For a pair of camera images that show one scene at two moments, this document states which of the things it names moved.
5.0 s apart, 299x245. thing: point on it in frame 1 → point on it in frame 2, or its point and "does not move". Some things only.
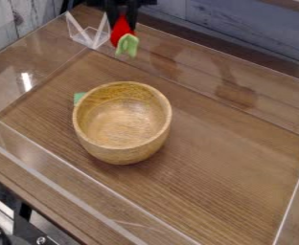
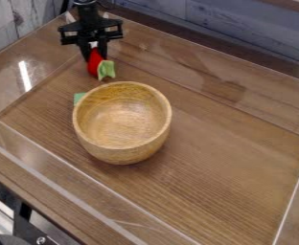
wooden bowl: (122, 120) does not move
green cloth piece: (76, 96) does not move
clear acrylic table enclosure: (174, 142) does not move
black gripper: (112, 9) → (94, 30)
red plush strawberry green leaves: (123, 37) → (100, 67)
